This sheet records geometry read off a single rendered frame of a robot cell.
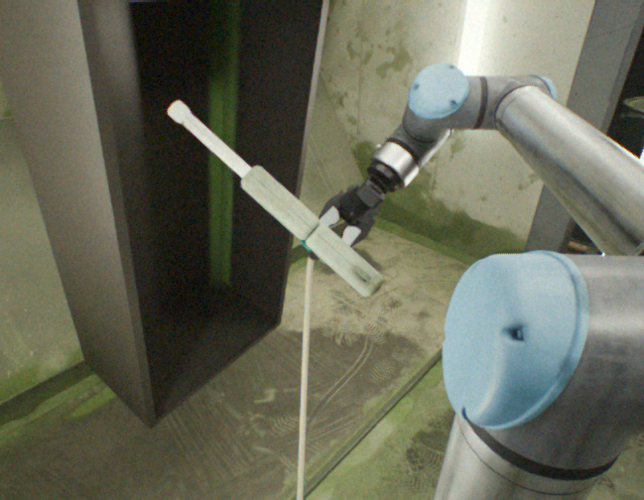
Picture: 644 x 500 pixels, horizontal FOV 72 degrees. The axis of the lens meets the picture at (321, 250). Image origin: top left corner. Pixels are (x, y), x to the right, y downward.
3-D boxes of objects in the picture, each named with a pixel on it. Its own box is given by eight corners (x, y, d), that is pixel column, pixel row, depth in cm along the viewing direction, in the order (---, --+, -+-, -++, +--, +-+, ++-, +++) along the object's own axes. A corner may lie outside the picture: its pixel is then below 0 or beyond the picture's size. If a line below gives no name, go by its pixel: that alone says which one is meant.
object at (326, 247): (361, 282, 100) (390, 279, 77) (347, 298, 99) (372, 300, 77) (198, 135, 98) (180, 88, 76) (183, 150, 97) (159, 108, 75)
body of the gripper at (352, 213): (354, 235, 91) (391, 192, 93) (363, 230, 83) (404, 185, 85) (326, 210, 91) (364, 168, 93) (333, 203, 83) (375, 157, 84)
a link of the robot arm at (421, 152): (425, 86, 86) (416, 113, 96) (384, 132, 84) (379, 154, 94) (464, 114, 84) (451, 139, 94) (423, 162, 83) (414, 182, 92)
